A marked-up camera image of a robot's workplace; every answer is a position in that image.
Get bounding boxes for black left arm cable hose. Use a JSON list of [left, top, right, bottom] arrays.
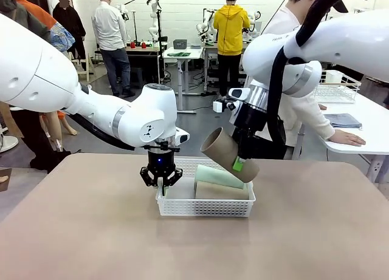
[[69, 112, 137, 152]]

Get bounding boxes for white cup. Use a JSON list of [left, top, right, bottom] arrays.
[[325, 70, 344, 84]]

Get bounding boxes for person's right hand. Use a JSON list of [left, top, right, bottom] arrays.
[[329, 129, 367, 147]]

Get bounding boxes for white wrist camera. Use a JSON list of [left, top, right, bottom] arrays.
[[227, 87, 252, 100], [174, 126, 191, 147]]

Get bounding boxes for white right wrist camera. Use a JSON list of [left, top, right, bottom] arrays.
[[227, 87, 252, 100]]

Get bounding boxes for white perforated plastic basket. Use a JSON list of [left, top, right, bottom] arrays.
[[155, 158, 256, 217]]

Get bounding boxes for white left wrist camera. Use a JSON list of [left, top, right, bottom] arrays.
[[174, 126, 191, 147]]

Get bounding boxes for person in white sweater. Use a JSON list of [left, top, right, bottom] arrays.
[[252, 0, 367, 160]]

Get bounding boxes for person in black coat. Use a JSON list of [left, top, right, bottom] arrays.
[[52, 0, 87, 63]]

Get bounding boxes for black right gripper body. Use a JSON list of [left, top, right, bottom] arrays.
[[230, 101, 268, 145]]

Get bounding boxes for person in yellow hoodie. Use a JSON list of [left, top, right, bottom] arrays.
[[212, 0, 252, 97]]

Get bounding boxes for white side table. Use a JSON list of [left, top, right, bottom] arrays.
[[299, 88, 389, 184]]

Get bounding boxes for blue grey towel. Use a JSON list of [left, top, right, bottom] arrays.
[[324, 112, 364, 131]]

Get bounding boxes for light green tube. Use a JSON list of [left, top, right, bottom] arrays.
[[193, 165, 246, 190]]

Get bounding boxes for white wire dish rack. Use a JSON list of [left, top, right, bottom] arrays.
[[311, 69, 362, 104]]

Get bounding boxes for white height adjustable desk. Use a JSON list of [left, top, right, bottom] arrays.
[[162, 47, 205, 114]]

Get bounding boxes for person's right forearm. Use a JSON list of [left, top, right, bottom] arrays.
[[302, 99, 340, 141]]

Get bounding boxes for brown cardboard tube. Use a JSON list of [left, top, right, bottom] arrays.
[[194, 182, 252, 200], [200, 127, 261, 183]]

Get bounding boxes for person in orange jacket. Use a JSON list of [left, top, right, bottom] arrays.
[[0, 0, 77, 173]]

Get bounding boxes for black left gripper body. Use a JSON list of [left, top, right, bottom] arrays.
[[146, 150, 177, 175]]

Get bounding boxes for man in white shirt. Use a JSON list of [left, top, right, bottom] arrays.
[[92, 0, 136, 98]]

